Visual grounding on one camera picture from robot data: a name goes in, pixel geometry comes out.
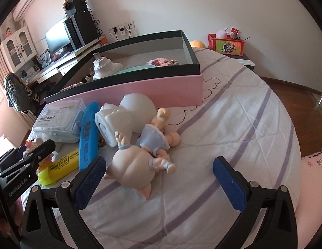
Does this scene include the white big-head figurine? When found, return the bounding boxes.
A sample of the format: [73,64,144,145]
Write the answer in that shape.
[95,92,156,148]

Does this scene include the black office chair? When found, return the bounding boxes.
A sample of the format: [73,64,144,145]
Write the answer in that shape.
[4,73,51,116]

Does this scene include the white wall sockets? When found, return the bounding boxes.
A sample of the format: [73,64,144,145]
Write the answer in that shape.
[109,22,137,35]

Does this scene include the pig figurine blue dress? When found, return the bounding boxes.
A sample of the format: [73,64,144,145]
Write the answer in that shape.
[104,107,181,200]

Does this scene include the beige curtain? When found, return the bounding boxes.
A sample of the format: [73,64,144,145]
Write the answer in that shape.
[0,41,11,104]

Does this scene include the white desk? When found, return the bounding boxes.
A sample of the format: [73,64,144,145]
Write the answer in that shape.
[21,39,104,85]

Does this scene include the pink plush toy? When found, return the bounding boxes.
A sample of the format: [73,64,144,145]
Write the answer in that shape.
[215,27,230,39]

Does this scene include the white glass-door cabinet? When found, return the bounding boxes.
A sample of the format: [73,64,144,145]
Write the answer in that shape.
[0,26,32,69]

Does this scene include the black power cable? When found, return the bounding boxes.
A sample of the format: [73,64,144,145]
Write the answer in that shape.
[108,27,132,42]

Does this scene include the pink hair clip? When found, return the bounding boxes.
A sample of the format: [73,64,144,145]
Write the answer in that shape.
[25,138,44,151]

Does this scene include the yellow highlighter pen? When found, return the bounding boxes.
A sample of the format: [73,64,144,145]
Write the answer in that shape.
[36,149,81,186]

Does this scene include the clear dental flosser box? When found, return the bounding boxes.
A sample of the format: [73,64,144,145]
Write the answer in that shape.
[32,98,86,143]

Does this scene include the blue highlighter pen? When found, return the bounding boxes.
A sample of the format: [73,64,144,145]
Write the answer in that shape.
[79,102,100,172]

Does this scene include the black computer tower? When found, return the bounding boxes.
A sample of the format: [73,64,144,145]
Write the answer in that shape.
[64,10,99,50]

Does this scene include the white air conditioner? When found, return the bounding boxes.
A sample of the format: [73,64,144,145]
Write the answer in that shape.
[12,0,43,21]

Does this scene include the white charger plug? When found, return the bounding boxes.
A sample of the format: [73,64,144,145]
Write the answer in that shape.
[92,53,122,80]

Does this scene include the pink block figurine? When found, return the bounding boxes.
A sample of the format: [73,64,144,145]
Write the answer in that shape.
[147,57,181,66]

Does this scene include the red storage box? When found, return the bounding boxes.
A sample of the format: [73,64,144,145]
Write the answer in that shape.
[207,32,247,56]

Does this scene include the black speaker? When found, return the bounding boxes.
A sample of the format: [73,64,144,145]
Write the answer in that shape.
[63,0,89,16]

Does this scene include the rose gold cylinder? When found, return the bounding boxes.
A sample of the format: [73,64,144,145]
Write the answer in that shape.
[60,82,85,90]

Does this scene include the dark skull print jacket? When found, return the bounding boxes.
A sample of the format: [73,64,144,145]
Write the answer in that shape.
[4,73,30,113]

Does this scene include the black computer monitor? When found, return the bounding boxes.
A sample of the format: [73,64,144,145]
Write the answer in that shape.
[45,18,73,55]

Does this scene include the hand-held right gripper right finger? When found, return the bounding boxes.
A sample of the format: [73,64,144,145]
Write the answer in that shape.
[213,156,299,249]

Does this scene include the pink printed cloth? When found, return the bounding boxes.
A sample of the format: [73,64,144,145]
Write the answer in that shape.
[297,153,322,249]

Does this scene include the blue white carton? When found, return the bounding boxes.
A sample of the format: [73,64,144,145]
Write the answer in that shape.
[39,49,51,64]

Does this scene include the pink cardboard box dark rim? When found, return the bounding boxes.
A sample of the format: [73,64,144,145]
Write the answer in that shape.
[44,30,204,107]

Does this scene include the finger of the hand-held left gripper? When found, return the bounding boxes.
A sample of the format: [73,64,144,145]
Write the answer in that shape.
[0,139,56,178]
[0,147,28,170]

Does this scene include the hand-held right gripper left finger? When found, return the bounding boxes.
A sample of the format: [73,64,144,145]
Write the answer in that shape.
[21,156,109,249]

